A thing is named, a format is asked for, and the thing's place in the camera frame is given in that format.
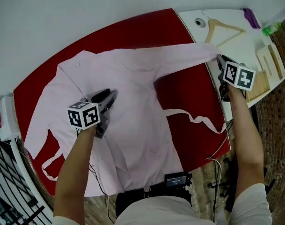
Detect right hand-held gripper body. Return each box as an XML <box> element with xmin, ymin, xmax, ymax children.
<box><xmin>218</xmin><ymin>61</ymin><xmax>256</xmax><ymax>102</ymax></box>

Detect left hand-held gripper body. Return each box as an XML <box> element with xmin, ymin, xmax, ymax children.
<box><xmin>67</xmin><ymin>97</ymin><xmax>110</xmax><ymax>140</ymax></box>

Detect pink robe garment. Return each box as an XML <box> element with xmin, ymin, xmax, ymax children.
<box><xmin>24</xmin><ymin>42</ymin><xmax>227</xmax><ymax>195</ymax></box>

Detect person's right forearm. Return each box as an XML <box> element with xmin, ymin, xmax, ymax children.
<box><xmin>227</xmin><ymin>87</ymin><xmax>266</xmax><ymax>198</ymax></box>

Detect person's left forearm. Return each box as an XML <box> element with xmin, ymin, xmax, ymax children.
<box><xmin>52</xmin><ymin>125</ymin><xmax>97</xmax><ymax>218</ymax></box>

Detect wooden box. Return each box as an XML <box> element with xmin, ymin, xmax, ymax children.
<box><xmin>246</xmin><ymin>69</ymin><xmax>271</xmax><ymax>103</ymax></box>

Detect wooden clothes hanger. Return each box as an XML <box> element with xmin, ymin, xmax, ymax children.
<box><xmin>201</xmin><ymin>9</ymin><xmax>247</xmax><ymax>48</ymax></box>

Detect light wooden rack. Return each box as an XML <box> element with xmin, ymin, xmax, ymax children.
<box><xmin>256</xmin><ymin>43</ymin><xmax>285</xmax><ymax>81</ymax></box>

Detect white side table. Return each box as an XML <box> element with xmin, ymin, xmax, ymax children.
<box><xmin>177</xmin><ymin>7</ymin><xmax>285</xmax><ymax>123</ymax></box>

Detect purple cloth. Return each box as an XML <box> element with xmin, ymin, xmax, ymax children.
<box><xmin>242</xmin><ymin>7</ymin><xmax>262</xmax><ymax>30</ymax></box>

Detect green plastic bottle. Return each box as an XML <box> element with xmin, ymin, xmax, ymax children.
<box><xmin>261</xmin><ymin>22</ymin><xmax>282</xmax><ymax>37</ymax></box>

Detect white cabinet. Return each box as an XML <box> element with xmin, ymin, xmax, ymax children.
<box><xmin>0</xmin><ymin>96</ymin><xmax>21</xmax><ymax>142</ymax></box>

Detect black and white stair railing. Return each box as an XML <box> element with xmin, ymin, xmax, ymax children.
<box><xmin>0</xmin><ymin>138</ymin><xmax>54</xmax><ymax>225</ymax></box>

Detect red covered table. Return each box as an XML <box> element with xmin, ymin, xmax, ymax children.
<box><xmin>13</xmin><ymin>7</ymin><xmax>232</xmax><ymax>196</ymax></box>

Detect person's black trousers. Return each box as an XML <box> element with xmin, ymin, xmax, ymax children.
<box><xmin>115</xmin><ymin>187</ymin><xmax>192</xmax><ymax>218</ymax></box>

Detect black device with screen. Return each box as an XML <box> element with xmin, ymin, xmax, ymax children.
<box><xmin>164</xmin><ymin>172</ymin><xmax>192</xmax><ymax>188</ymax></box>

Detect person's white shirt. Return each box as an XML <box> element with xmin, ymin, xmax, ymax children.
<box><xmin>52</xmin><ymin>183</ymin><xmax>273</xmax><ymax>225</ymax></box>

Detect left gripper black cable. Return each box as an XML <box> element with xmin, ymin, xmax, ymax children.
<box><xmin>88</xmin><ymin>162</ymin><xmax>109</xmax><ymax>196</ymax></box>

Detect white device cable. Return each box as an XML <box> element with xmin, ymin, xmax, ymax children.
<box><xmin>209</xmin><ymin>157</ymin><xmax>224</xmax><ymax>222</ymax></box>

